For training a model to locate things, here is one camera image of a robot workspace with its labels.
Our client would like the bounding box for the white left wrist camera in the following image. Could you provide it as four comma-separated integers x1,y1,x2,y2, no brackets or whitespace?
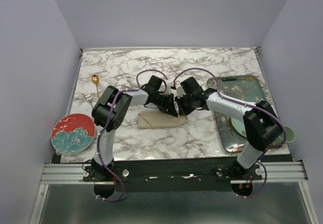
165,81,173,94

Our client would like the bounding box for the gold spoon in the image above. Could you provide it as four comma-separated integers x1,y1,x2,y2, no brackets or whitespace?
92,75,100,98

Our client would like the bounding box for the floral teal serving tray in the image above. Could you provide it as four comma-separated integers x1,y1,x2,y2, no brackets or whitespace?
207,75,272,153

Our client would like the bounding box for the mint green cup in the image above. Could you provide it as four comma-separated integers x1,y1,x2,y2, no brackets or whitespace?
285,126,296,143

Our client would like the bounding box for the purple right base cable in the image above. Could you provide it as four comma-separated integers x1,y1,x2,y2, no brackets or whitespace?
236,158,268,200

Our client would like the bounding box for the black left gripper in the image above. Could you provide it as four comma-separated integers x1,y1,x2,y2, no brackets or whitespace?
152,92,177,117

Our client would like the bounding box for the red and blue round plate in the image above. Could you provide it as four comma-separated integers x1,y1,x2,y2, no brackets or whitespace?
50,114,96,155

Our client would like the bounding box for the mint green plate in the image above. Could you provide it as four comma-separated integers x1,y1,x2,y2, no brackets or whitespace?
231,118,247,138

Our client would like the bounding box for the black mounting base plate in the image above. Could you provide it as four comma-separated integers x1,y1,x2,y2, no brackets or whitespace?
83,157,262,197

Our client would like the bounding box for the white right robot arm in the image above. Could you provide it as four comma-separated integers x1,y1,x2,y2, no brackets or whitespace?
175,77,286,180

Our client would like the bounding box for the aluminium frame rail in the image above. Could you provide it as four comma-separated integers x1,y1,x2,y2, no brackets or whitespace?
40,162,308,185

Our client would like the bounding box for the silver fork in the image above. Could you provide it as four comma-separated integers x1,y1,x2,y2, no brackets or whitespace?
85,92,93,107

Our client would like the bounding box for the beige linen napkin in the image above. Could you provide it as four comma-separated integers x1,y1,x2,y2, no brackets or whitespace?
138,111,188,129

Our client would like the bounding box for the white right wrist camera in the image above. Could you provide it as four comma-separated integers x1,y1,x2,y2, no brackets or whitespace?
176,85,186,98

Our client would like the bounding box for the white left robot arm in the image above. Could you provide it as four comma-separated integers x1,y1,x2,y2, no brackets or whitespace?
91,75,179,181

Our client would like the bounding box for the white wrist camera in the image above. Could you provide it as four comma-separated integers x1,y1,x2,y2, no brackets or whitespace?
176,85,186,98
165,81,173,94

